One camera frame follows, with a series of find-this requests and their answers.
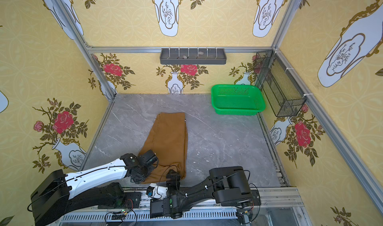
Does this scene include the brown long pants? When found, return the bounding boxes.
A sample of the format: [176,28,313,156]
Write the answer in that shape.
[139,112,188,184]

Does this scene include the green plastic basket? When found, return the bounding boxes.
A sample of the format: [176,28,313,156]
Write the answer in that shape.
[211,84,266,116]

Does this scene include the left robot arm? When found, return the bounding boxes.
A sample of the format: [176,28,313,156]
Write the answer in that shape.
[27,150,159,226]

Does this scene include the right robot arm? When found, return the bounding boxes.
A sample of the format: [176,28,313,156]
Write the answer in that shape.
[146,166,261,219]

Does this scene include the small circuit board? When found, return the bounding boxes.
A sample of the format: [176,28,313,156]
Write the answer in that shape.
[111,212,126,221]

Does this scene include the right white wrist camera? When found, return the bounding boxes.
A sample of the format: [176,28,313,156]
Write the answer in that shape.
[146,183,168,200]

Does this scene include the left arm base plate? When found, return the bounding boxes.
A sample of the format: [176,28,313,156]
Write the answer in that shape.
[123,192,142,209]

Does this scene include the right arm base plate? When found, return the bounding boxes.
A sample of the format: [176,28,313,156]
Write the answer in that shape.
[216,188,260,209]

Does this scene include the aluminium front rail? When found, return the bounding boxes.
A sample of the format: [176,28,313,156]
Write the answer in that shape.
[50,187,304,212]

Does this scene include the grey wall shelf tray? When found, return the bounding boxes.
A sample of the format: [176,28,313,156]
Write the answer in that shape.
[160,47,227,65]

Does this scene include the black wire mesh basket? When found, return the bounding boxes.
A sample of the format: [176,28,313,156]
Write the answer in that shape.
[253,50,307,117]

